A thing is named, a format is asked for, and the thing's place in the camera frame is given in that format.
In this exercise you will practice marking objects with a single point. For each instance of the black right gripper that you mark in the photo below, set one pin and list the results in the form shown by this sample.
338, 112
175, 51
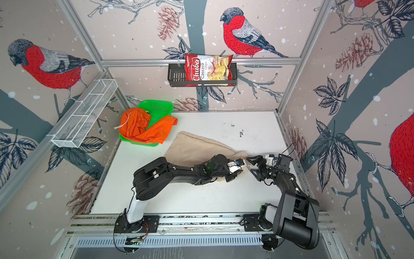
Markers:
259, 167

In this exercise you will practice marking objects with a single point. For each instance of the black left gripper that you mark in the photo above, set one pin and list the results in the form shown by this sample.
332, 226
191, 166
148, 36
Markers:
232, 176

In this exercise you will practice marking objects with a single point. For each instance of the beige shorts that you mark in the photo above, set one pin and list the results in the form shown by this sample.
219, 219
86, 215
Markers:
189, 150

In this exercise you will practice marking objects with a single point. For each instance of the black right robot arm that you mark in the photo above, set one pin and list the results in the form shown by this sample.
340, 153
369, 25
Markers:
295, 218

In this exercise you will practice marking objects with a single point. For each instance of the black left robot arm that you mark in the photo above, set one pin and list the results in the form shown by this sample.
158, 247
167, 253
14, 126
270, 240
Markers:
152, 178

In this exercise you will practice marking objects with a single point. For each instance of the orange shorts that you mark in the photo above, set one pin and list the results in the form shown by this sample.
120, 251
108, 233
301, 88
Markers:
134, 126

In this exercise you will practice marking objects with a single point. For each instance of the green plastic basket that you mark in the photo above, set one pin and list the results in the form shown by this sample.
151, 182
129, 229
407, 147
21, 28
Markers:
157, 109

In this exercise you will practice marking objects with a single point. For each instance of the red cassava chips bag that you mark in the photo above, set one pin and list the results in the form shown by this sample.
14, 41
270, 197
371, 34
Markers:
208, 68

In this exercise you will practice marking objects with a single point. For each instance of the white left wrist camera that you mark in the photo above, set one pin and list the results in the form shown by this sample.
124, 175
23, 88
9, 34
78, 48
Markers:
236, 166

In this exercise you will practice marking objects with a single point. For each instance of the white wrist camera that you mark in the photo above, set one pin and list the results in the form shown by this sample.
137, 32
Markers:
236, 166
276, 160

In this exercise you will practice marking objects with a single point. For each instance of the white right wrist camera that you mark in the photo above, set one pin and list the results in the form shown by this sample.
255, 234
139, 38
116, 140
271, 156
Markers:
276, 160

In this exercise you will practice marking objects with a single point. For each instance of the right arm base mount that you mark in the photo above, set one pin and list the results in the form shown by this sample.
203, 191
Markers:
262, 221

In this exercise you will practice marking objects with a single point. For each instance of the black wall basket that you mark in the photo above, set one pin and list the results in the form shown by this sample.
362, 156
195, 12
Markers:
177, 77

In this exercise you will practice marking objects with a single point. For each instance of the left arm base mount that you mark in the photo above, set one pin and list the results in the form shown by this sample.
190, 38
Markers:
136, 225

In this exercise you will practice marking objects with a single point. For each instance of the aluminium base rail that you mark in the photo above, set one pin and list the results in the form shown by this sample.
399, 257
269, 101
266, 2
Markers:
168, 230

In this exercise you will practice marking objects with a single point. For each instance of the white wire mesh shelf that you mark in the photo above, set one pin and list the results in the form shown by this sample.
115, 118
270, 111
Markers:
87, 110

